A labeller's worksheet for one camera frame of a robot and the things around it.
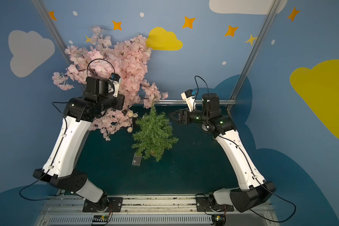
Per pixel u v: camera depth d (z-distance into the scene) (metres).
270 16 0.73
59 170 0.40
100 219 0.73
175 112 0.60
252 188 0.38
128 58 0.69
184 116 0.58
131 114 0.77
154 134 0.73
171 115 0.63
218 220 0.73
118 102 0.59
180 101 1.73
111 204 0.74
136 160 0.90
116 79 0.56
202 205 0.74
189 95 0.58
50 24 0.75
